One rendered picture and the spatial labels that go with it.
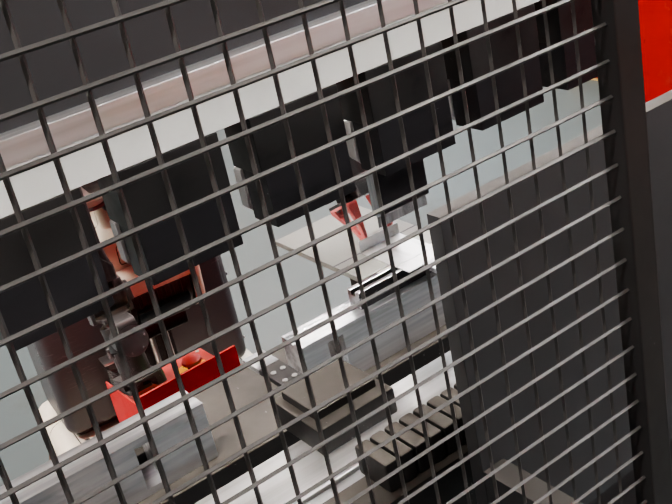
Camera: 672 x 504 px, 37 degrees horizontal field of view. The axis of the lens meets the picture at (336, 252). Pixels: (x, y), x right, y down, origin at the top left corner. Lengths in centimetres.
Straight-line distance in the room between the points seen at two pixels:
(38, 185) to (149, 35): 27
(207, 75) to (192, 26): 6
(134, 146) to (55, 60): 28
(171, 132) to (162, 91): 25
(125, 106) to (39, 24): 11
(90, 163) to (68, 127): 24
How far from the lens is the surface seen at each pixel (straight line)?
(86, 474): 144
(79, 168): 129
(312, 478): 125
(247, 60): 113
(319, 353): 156
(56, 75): 107
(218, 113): 136
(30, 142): 104
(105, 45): 109
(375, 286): 161
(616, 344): 121
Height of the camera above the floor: 173
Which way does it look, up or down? 25 degrees down
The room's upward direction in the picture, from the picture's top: 12 degrees counter-clockwise
